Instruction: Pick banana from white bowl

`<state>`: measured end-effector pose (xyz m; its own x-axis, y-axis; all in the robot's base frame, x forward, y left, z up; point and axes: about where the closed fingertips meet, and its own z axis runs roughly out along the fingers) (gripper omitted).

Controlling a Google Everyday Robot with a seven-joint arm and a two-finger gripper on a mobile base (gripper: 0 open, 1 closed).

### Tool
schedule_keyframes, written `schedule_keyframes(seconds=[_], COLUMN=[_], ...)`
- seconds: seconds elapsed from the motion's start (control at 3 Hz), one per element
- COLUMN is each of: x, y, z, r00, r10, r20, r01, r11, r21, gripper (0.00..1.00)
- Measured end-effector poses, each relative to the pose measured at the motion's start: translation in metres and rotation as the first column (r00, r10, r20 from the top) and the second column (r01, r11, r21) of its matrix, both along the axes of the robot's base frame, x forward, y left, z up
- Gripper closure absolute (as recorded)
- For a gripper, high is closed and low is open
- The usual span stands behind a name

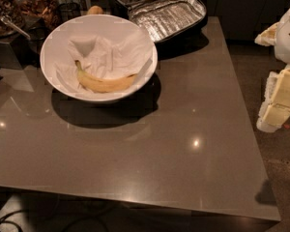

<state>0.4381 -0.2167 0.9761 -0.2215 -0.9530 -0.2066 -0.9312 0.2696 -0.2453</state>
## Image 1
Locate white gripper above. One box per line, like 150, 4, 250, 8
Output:
254, 8, 290, 132

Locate yellow banana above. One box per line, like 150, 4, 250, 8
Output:
74, 60, 136, 93

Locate white bowl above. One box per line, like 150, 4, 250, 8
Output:
40, 14, 158, 103

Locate silver insulated lunch bag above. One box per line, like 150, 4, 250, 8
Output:
113, 0, 208, 44

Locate white paper napkin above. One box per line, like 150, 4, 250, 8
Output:
54, 30, 153, 93

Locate small orange fruit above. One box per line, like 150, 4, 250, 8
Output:
87, 6, 103, 15

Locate dark snack container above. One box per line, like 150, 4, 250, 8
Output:
17, 0, 62, 30

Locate metal spoon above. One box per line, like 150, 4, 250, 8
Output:
1, 15, 31, 40

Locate black cables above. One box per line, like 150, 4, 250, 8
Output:
0, 208, 27, 232

